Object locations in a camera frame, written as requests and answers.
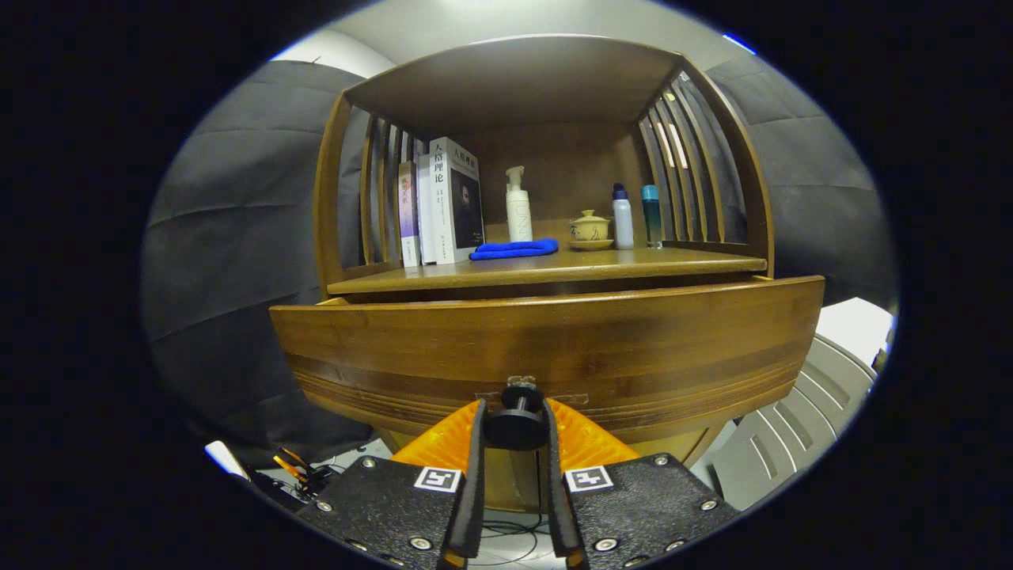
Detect teal glass bottle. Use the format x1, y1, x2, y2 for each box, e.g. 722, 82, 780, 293
641, 184, 663, 250

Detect thin white book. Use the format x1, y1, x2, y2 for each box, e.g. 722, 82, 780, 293
417, 154, 438, 266

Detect white bottle with blue cap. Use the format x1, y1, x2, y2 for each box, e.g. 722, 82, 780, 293
612, 183, 635, 250

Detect wooden countertop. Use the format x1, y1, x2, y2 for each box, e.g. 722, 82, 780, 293
326, 240, 768, 295

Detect yellow lidded teacup with saucer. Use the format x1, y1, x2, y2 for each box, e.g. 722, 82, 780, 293
567, 209, 615, 251

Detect brown wooden cabinet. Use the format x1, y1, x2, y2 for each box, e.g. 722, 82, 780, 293
313, 33, 775, 515

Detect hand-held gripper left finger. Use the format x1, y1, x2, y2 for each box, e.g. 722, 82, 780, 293
294, 398, 489, 570

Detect folded blue cloth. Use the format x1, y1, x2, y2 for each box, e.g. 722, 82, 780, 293
469, 238, 560, 261

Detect black floor cables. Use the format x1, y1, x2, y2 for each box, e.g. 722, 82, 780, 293
475, 511, 555, 567

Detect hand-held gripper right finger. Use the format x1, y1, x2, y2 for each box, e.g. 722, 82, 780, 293
541, 397, 741, 570

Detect orange and black tool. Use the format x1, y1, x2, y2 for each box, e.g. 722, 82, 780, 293
273, 446, 333, 496

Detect white filing cabinet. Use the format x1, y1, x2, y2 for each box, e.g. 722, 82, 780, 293
708, 297, 895, 511

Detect white pump bottle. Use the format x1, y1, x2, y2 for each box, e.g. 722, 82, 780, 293
506, 165, 533, 243

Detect purple book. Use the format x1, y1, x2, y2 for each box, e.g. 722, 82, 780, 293
397, 161, 422, 268

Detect thick white portrait book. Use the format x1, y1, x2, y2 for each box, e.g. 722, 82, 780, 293
428, 137, 485, 264

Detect wooden drawer with black knob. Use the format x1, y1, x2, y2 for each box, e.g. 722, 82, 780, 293
269, 275, 825, 452

